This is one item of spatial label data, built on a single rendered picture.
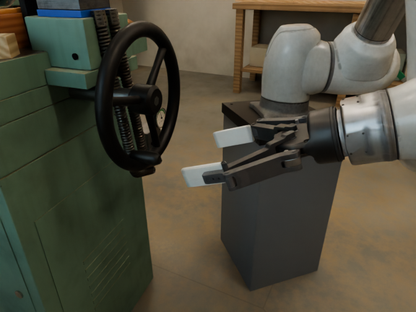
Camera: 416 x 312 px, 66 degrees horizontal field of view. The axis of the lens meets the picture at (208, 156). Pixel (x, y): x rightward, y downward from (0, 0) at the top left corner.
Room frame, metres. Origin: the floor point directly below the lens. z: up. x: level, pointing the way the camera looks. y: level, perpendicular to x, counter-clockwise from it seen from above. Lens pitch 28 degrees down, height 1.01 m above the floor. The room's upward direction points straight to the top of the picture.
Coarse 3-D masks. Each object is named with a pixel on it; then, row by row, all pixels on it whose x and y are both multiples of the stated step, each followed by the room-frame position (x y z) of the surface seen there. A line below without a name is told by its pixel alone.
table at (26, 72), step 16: (144, 48) 0.96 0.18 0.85; (0, 64) 0.54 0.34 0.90; (16, 64) 0.57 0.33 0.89; (32, 64) 0.60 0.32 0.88; (48, 64) 0.63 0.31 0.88; (0, 80) 0.53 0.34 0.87; (16, 80) 0.56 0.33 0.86; (32, 80) 0.59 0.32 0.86; (48, 80) 0.61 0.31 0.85; (64, 80) 0.60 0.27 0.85; (80, 80) 0.59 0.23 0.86; (96, 80) 0.61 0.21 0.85; (0, 96) 0.52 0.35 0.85
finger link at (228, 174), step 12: (276, 156) 0.35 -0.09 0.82; (288, 156) 0.35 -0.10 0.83; (240, 168) 0.35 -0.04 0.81; (252, 168) 0.35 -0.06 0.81; (264, 168) 0.35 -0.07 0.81; (276, 168) 0.35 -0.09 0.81; (288, 168) 0.35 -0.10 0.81; (300, 168) 0.35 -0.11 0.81; (240, 180) 0.34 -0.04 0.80; (252, 180) 0.34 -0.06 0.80
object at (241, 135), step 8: (232, 128) 0.52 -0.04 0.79; (240, 128) 0.51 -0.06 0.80; (248, 128) 0.50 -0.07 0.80; (216, 136) 0.52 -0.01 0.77; (224, 136) 0.52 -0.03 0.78; (232, 136) 0.51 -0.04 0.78; (240, 136) 0.51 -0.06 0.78; (248, 136) 0.50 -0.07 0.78; (224, 144) 0.52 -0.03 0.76; (232, 144) 0.51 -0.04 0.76
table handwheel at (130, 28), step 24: (144, 24) 0.62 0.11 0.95; (120, 48) 0.54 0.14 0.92; (168, 48) 0.70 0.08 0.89; (168, 72) 0.73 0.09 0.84; (72, 96) 0.66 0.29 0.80; (96, 96) 0.49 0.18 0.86; (120, 96) 0.62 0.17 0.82; (144, 96) 0.59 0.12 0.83; (168, 96) 0.73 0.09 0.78; (96, 120) 0.49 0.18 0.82; (168, 120) 0.70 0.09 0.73; (120, 144) 0.51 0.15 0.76; (144, 168) 0.57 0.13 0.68
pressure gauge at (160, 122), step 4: (160, 108) 0.90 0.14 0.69; (164, 108) 0.92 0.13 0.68; (160, 112) 0.90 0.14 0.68; (164, 112) 0.92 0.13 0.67; (156, 116) 0.88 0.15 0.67; (160, 116) 0.90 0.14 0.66; (164, 116) 0.92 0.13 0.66; (156, 120) 0.87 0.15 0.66; (160, 120) 0.90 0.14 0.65; (156, 124) 0.88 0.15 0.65; (160, 124) 0.90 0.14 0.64
